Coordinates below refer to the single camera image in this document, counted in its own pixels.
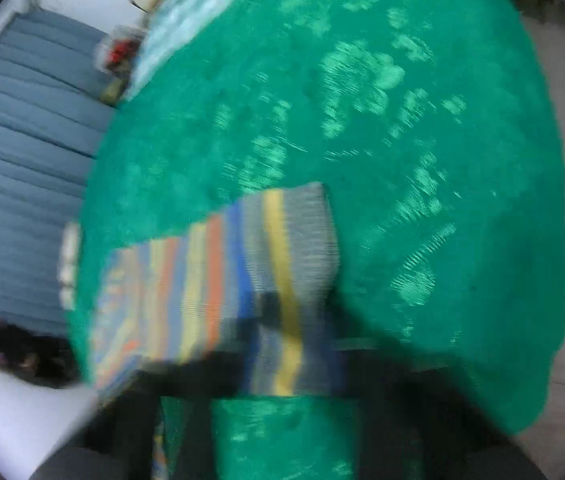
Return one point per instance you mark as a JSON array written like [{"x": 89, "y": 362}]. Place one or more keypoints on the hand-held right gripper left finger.
[{"x": 212, "y": 372}]

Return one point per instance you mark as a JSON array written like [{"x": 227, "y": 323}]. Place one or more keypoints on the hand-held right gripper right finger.
[{"x": 387, "y": 400}]

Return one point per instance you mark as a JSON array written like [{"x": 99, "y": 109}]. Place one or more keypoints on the striped knit sweater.
[{"x": 262, "y": 240}]

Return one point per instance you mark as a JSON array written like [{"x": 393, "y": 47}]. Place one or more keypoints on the hanging dark and brown clothes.
[{"x": 37, "y": 355}]

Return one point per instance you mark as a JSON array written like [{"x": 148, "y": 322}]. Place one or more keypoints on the grey and red clothes pile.
[{"x": 120, "y": 52}]

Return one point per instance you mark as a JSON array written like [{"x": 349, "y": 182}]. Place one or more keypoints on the cream patterned folded cloth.
[{"x": 69, "y": 265}]

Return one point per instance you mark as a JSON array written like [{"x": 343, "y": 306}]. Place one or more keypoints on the green floral blanket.
[{"x": 362, "y": 160}]

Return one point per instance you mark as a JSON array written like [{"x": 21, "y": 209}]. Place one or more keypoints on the blue-grey curtain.
[{"x": 22, "y": 160}]

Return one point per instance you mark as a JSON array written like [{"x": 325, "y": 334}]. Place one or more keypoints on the green white checkered bed sheet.
[{"x": 187, "y": 25}]

